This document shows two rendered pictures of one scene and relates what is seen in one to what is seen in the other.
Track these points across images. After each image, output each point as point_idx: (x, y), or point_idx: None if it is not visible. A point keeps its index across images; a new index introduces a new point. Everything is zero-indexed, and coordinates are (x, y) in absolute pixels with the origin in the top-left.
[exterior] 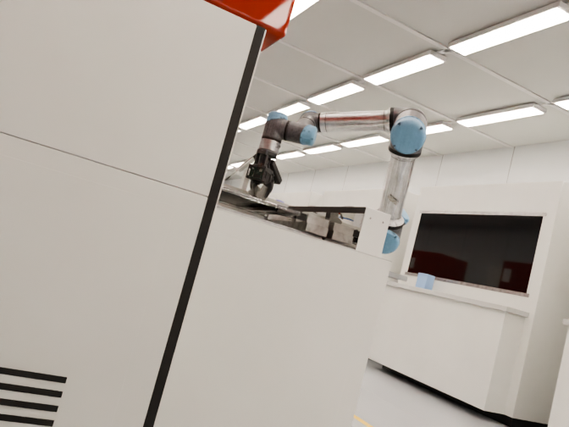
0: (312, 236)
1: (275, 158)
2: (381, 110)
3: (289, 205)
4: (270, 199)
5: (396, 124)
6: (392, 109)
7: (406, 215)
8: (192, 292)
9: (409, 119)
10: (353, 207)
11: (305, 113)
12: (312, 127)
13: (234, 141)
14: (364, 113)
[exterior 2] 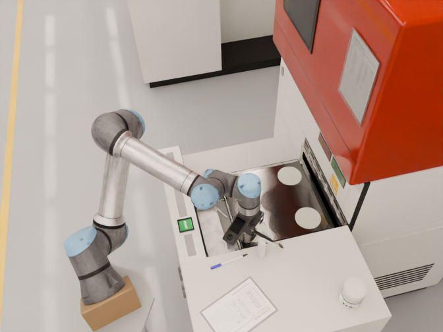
0: (218, 148)
1: (238, 210)
2: (134, 139)
3: (206, 257)
4: (229, 252)
5: (142, 118)
6: (126, 129)
7: (70, 236)
8: (273, 134)
9: (133, 110)
10: (182, 158)
11: (214, 187)
12: (211, 168)
13: (278, 85)
14: (152, 147)
